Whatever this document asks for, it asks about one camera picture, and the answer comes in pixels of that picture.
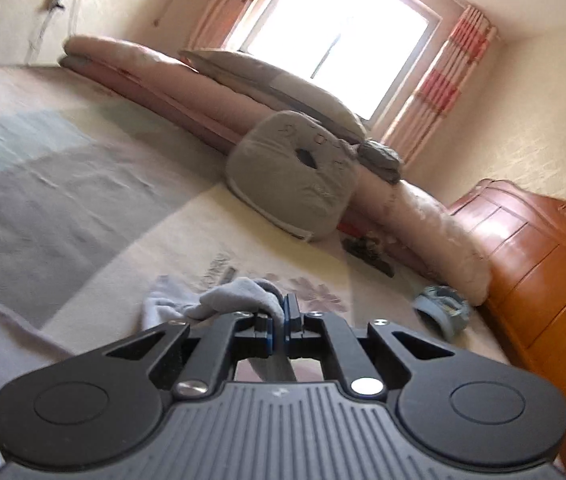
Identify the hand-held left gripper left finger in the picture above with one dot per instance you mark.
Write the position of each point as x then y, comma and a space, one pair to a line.
269, 340

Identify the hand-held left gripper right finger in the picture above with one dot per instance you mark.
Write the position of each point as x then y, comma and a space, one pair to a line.
289, 322

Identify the grey printed pants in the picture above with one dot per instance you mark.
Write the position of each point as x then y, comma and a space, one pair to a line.
223, 297

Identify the grey cat cushion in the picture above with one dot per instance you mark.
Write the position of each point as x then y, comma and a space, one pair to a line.
288, 180

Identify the blue cap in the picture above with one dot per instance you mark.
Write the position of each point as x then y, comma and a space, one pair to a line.
443, 310

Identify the grey pillow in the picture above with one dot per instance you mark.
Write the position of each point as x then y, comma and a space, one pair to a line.
273, 90

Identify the wooden headboard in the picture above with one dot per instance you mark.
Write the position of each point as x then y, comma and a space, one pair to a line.
538, 270

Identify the pink folded quilt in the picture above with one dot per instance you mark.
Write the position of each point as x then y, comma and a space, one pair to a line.
163, 80

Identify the bright window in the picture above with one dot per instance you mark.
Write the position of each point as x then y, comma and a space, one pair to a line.
343, 30

